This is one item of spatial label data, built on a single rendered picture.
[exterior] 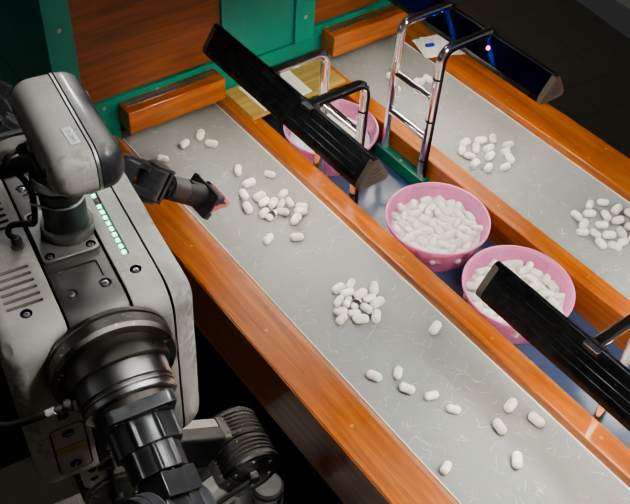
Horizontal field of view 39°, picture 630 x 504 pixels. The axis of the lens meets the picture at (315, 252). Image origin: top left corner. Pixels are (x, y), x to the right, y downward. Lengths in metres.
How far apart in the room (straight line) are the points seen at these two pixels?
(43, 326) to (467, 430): 1.04
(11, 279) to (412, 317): 1.11
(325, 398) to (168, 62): 1.06
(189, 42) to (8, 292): 1.44
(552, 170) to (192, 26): 1.05
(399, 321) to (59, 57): 1.03
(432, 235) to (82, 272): 1.25
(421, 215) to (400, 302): 0.30
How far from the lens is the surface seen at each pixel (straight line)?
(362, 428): 1.84
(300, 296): 2.08
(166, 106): 2.45
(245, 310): 2.01
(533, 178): 2.50
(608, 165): 2.57
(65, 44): 2.29
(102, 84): 2.41
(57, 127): 1.08
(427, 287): 2.10
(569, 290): 2.20
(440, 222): 2.29
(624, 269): 2.32
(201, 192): 2.02
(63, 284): 1.16
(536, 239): 2.28
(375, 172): 1.89
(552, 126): 2.65
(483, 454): 1.88
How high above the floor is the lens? 2.29
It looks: 46 degrees down
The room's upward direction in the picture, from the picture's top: 4 degrees clockwise
